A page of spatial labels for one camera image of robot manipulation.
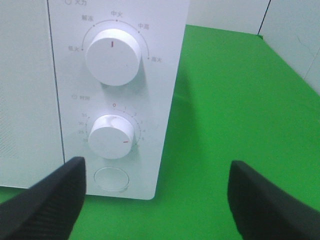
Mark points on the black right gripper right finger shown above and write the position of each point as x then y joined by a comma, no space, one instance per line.
263,211

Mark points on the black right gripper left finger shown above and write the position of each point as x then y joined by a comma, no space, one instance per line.
49,209

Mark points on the white microwave door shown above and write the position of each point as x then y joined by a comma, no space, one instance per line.
30,134

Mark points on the round white door button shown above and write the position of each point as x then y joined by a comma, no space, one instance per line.
112,179

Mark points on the white microwave knob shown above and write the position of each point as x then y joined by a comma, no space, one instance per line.
113,57
111,136

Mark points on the white microwave oven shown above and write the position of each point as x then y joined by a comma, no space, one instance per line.
158,26

